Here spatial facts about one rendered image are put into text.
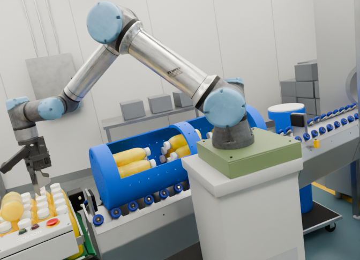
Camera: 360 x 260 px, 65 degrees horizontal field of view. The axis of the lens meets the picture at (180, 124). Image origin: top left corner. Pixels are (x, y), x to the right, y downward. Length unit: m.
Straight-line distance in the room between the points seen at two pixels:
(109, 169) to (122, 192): 0.11
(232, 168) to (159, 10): 4.20
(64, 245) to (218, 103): 0.63
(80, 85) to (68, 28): 3.62
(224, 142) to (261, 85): 4.64
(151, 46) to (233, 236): 0.64
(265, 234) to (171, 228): 0.48
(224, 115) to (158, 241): 0.77
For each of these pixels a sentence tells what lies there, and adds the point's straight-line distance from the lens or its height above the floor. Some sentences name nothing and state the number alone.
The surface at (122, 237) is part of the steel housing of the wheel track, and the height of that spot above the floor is 0.86.
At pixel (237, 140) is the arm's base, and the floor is 1.24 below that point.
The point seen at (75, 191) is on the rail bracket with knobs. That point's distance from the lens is 1.50.
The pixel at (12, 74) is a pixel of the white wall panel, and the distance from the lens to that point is 4.75.
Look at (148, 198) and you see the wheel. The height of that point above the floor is 0.97.
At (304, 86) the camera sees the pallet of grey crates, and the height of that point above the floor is 0.86.
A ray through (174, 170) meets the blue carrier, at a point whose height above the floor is 1.07.
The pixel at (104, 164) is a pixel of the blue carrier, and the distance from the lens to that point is 1.17.
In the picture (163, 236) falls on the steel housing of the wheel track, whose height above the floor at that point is 0.77.
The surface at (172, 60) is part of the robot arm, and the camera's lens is 0.82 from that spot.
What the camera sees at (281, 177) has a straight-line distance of 0.99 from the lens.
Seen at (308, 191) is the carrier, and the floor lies 0.33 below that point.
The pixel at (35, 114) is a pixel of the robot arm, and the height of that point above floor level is 1.43.
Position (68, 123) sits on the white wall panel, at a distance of 4.69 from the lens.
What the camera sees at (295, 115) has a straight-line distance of 1.93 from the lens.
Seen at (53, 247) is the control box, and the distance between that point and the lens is 0.99.
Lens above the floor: 1.51
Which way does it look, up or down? 12 degrees down
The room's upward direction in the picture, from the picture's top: 10 degrees counter-clockwise
